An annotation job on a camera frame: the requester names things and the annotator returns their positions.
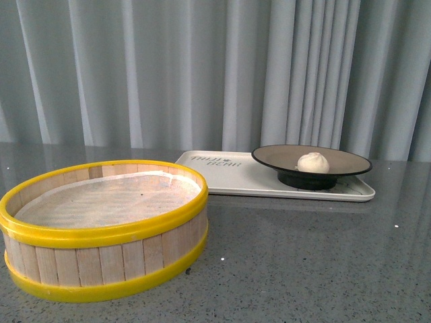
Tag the white steamed bun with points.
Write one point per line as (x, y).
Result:
(313, 162)

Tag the tan plate with black rim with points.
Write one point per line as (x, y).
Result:
(283, 159)

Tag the cream rectangular tray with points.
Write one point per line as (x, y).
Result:
(237, 173)

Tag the grey pleated curtain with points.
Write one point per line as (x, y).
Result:
(218, 75)

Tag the white steamer liner paper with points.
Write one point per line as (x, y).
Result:
(109, 201)

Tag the yellow rimmed bamboo steamer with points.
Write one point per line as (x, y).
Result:
(101, 263)

